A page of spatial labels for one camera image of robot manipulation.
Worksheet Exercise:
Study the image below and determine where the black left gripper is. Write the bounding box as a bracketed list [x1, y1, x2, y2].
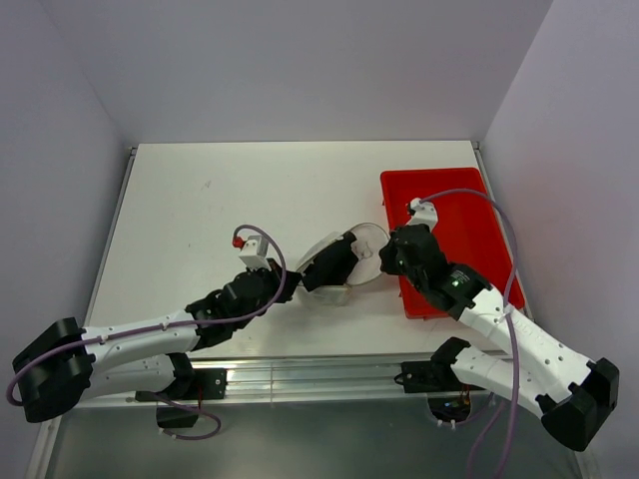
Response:
[234, 256, 301, 328]

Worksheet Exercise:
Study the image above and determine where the white mesh laundry bag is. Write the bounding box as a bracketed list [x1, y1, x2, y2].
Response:
[296, 223, 389, 306]

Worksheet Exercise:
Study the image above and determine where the black bra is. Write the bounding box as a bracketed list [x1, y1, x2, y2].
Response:
[302, 232, 358, 292]

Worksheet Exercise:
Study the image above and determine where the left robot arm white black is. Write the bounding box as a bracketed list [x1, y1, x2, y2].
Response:
[7, 260, 302, 423]

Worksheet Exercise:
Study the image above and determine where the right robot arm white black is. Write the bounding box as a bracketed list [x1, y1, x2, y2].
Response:
[379, 225, 619, 452]

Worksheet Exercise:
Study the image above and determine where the red plastic tray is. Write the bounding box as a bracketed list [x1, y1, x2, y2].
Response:
[380, 168, 525, 308]

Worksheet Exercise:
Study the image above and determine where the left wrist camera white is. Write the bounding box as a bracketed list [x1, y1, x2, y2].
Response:
[232, 235, 271, 271]

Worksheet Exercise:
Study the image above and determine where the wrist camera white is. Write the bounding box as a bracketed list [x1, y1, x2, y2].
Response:
[232, 235, 271, 271]
[406, 198, 438, 232]

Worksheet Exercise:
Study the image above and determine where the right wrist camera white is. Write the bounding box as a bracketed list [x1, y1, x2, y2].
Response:
[406, 198, 438, 232]

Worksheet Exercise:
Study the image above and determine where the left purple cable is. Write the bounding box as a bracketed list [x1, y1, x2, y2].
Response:
[5, 224, 289, 441]

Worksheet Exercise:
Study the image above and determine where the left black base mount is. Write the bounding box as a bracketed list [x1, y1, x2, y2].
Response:
[134, 368, 227, 441]

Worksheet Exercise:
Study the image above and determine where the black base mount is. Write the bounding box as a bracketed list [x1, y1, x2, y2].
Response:
[393, 360, 494, 429]
[134, 368, 227, 441]

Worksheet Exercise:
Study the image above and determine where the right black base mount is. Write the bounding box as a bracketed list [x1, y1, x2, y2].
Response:
[393, 360, 494, 429]

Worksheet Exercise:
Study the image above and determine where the aluminium frame rail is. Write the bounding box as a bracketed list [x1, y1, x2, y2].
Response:
[41, 342, 552, 417]

